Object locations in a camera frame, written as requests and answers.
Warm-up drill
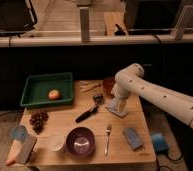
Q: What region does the orange carrot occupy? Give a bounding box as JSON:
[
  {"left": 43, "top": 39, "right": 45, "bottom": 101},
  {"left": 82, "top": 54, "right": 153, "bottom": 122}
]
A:
[{"left": 6, "top": 140, "right": 22, "bottom": 166}]

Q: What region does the red-yellow apple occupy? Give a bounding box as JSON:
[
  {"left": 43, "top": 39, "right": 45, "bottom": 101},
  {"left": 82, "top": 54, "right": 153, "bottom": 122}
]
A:
[{"left": 48, "top": 89, "right": 61, "bottom": 100}]

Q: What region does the green plastic tray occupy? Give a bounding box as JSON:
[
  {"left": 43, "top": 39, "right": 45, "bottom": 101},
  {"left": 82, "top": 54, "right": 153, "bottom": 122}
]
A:
[{"left": 20, "top": 72, "right": 74, "bottom": 108}]

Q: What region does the blue device on floor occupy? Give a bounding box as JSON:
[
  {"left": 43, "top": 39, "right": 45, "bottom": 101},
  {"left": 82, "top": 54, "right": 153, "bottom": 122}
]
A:
[{"left": 150, "top": 133, "right": 168, "bottom": 153}]

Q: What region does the white vertical post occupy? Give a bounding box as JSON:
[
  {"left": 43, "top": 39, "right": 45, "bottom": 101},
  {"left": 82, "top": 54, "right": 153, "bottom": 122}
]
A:
[{"left": 79, "top": 7, "right": 90, "bottom": 43}]

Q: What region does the blue sponge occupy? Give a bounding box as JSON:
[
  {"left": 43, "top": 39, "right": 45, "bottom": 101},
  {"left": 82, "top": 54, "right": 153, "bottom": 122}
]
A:
[{"left": 123, "top": 128, "right": 143, "bottom": 150}]

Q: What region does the small black object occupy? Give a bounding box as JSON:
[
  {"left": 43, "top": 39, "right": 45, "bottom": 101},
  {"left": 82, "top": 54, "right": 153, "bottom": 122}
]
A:
[{"left": 114, "top": 24, "right": 126, "bottom": 36}]

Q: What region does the black monitor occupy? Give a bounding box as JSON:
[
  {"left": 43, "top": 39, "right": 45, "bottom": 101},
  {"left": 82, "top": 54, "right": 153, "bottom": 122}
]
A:
[
  {"left": 123, "top": 0, "right": 181, "bottom": 35},
  {"left": 0, "top": 0, "right": 38, "bottom": 35}
]

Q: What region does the purple bowl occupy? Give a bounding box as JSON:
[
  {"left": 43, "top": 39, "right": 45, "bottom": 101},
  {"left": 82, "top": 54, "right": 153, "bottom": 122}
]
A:
[{"left": 65, "top": 127, "right": 95, "bottom": 158}]

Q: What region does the black monitor left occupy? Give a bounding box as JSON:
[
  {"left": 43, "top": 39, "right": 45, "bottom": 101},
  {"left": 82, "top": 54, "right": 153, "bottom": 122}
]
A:
[{"left": 0, "top": 0, "right": 38, "bottom": 35}]

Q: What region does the white horizontal rail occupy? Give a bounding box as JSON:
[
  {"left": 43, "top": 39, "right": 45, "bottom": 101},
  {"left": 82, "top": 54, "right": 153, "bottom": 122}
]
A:
[{"left": 0, "top": 34, "right": 193, "bottom": 48}]

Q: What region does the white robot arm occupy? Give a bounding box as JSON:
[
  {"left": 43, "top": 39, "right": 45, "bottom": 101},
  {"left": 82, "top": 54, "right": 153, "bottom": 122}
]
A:
[{"left": 107, "top": 63, "right": 193, "bottom": 129}]

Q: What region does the bunch of red grapes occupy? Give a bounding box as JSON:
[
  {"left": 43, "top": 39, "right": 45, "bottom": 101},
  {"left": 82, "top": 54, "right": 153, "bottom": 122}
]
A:
[{"left": 29, "top": 111, "right": 49, "bottom": 134}]

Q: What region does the black monitor right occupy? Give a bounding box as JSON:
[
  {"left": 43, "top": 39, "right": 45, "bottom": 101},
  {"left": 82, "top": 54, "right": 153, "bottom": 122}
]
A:
[{"left": 123, "top": 0, "right": 181, "bottom": 35}]

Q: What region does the silver fork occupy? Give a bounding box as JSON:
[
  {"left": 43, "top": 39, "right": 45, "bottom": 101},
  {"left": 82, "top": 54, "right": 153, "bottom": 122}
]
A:
[{"left": 104, "top": 124, "right": 112, "bottom": 156}]

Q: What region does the blue plastic cup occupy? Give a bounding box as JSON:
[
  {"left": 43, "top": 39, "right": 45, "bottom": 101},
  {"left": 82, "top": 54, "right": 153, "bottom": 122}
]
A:
[{"left": 10, "top": 125, "right": 28, "bottom": 142}]

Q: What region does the orange-red bowl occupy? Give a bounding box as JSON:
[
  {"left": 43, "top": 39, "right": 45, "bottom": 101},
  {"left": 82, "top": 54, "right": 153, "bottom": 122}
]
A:
[{"left": 102, "top": 77, "right": 115, "bottom": 96}]

